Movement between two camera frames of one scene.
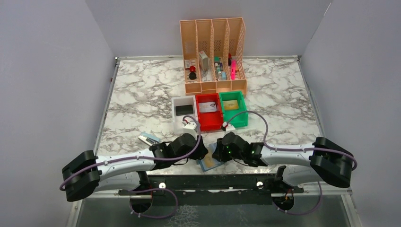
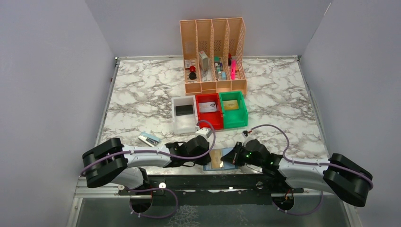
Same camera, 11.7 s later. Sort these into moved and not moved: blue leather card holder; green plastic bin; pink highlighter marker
Moved: blue leather card holder
Not moved: green plastic bin; pink highlighter marker
